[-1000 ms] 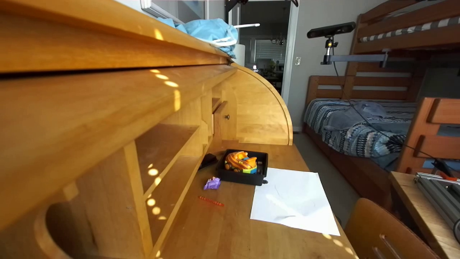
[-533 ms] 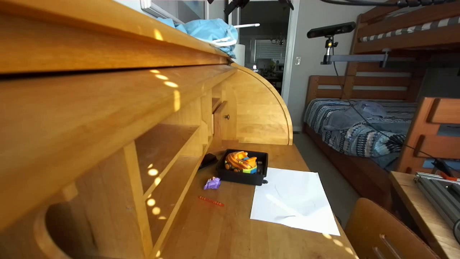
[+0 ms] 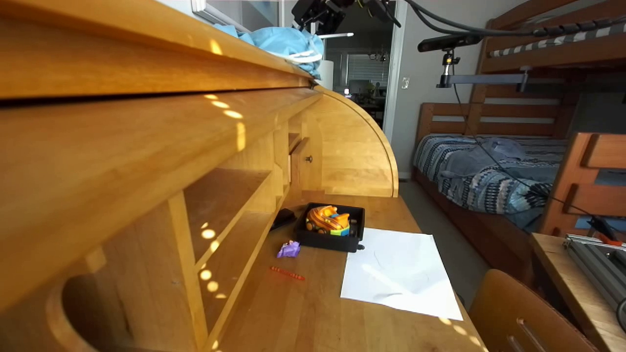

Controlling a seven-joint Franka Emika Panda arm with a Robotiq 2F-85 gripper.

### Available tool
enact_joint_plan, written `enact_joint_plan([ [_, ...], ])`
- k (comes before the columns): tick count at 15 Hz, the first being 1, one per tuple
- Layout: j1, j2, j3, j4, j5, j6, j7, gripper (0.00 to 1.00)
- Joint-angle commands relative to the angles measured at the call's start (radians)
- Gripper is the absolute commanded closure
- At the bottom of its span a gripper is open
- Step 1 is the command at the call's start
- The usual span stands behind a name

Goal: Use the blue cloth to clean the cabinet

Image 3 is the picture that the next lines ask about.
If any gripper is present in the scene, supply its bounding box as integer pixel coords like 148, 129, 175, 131
292, 0, 356, 35

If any blue cloth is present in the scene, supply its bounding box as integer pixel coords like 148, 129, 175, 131
213, 23, 325, 79

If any white framed window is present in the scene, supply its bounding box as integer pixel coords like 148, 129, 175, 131
190, 0, 294, 33

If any window with blinds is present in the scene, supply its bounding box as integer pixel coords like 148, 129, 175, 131
346, 53, 390, 89

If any small wooden desk door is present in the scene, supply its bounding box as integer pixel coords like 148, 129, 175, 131
289, 137, 312, 199

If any flat black object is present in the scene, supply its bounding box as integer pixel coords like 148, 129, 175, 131
269, 208, 297, 231

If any orange striped toy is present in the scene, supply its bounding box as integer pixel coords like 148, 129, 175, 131
306, 205, 351, 237

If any wooden roll-top desk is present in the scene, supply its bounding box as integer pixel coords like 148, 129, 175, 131
0, 0, 490, 352

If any black tray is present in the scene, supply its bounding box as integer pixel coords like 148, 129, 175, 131
293, 202, 366, 253

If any grey blanket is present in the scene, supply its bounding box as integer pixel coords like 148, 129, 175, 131
439, 137, 528, 179

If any purple toy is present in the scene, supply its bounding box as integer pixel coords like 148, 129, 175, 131
277, 240, 301, 259

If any patterned bedspread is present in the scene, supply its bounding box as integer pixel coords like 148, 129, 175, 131
413, 134, 569, 231

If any striped mattress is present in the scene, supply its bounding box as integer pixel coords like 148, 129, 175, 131
489, 22, 626, 59

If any red crayon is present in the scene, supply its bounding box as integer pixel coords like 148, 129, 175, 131
270, 265, 306, 282

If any white paper sheet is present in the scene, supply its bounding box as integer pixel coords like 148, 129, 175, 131
340, 227, 464, 322

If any wooden bunk bed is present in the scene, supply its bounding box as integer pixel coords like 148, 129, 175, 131
412, 0, 626, 277

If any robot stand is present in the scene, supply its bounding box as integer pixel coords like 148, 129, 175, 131
530, 232, 626, 352

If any black orange clamp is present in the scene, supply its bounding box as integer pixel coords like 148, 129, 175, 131
587, 215, 625, 246

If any wooden chair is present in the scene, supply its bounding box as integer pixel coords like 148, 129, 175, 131
468, 268, 601, 352

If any camera on mount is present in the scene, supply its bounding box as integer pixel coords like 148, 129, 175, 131
417, 32, 533, 93

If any black cable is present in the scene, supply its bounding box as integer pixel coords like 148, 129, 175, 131
452, 82, 613, 236

